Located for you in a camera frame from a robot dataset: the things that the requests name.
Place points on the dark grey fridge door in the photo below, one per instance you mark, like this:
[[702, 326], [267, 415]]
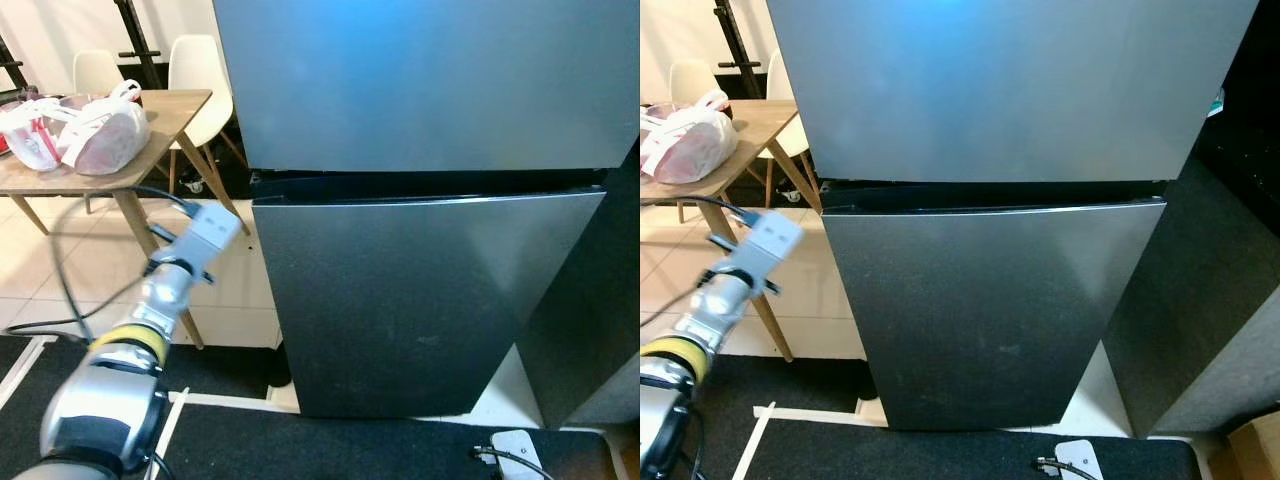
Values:
[[400, 300], [980, 310]]

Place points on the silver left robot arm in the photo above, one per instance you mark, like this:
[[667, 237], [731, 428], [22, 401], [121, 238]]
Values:
[[680, 370], [100, 400]]

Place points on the silver two-door fridge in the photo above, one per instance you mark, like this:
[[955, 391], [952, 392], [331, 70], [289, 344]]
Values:
[[420, 100], [1000, 120]]

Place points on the large white plastic bag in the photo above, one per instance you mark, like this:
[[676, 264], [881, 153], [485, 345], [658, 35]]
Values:
[[690, 145], [105, 135]]

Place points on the wooden dining table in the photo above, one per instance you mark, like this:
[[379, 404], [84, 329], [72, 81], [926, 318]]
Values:
[[160, 115], [765, 120]]

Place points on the small white plastic bag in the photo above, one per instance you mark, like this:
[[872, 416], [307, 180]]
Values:
[[30, 135], [648, 140]]

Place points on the black metal rack upright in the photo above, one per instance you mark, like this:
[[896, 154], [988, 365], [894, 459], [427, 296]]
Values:
[[12, 70], [133, 45], [730, 48]]

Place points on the black floor mat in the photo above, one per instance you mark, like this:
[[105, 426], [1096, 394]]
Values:
[[950, 455], [350, 450]]

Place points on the light silver freezer door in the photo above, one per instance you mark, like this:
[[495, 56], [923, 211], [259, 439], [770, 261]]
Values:
[[420, 80], [1000, 90]]

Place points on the teal white phone charger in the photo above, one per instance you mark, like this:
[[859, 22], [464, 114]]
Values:
[[1217, 102]]

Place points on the black stone countertop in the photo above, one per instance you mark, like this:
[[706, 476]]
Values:
[[1250, 150]]

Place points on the brown cardboard box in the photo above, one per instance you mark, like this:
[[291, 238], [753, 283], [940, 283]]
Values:
[[1255, 445]]

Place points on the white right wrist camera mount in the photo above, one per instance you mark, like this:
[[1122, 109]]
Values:
[[1080, 460], [520, 455]]

